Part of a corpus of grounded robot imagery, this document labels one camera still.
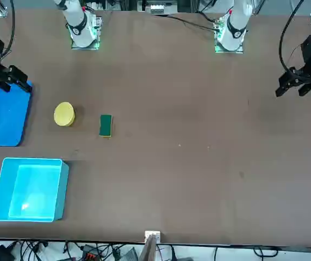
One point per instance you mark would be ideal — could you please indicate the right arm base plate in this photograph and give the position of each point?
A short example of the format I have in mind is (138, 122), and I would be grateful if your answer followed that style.
(98, 23)

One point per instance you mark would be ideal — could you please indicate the yellow bowl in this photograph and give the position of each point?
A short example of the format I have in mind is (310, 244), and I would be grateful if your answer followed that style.
(63, 114)

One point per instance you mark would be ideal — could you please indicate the black red plug adapter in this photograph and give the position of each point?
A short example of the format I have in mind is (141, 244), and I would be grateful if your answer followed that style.
(90, 254)

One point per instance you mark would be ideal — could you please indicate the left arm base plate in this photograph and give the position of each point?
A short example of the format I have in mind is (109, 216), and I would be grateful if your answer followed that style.
(217, 49)

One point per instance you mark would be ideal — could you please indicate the aluminium camera post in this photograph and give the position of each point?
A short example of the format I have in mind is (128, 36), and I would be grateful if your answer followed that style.
(148, 250)

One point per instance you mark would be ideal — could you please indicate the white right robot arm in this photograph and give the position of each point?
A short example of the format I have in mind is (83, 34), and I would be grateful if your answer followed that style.
(78, 24)

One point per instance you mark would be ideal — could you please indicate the grey electrical device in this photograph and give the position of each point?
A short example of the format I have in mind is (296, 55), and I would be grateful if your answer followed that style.
(155, 8)

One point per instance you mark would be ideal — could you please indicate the light blue bin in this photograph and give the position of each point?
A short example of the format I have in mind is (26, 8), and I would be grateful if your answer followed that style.
(33, 190)

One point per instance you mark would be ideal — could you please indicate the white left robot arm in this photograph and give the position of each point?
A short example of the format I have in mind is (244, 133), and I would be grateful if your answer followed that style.
(235, 27)

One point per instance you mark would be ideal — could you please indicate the white post bracket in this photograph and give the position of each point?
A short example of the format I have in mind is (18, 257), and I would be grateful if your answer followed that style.
(152, 233)

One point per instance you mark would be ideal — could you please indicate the green and yellow sponge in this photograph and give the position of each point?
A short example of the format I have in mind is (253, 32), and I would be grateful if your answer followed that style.
(106, 125)

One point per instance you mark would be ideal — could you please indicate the dark blue tray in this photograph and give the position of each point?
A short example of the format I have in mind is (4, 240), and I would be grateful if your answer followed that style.
(3, 119)

